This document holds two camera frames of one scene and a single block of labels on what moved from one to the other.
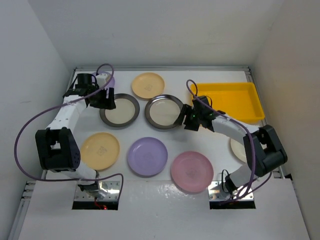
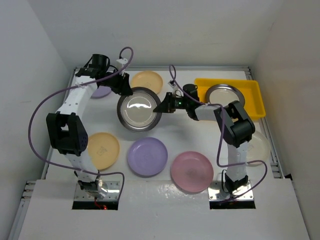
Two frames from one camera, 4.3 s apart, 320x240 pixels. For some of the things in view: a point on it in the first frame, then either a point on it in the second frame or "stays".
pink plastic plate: [192, 171] stays
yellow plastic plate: [147, 85] stays
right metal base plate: [215, 192] stays
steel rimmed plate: [163, 111] to [225, 94]
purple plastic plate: [147, 156] stays
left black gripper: [106, 103] to [123, 87]
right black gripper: [187, 109] to [167, 105]
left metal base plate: [112, 187] stays
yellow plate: [100, 150] stays
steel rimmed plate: [126, 112] to [136, 111]
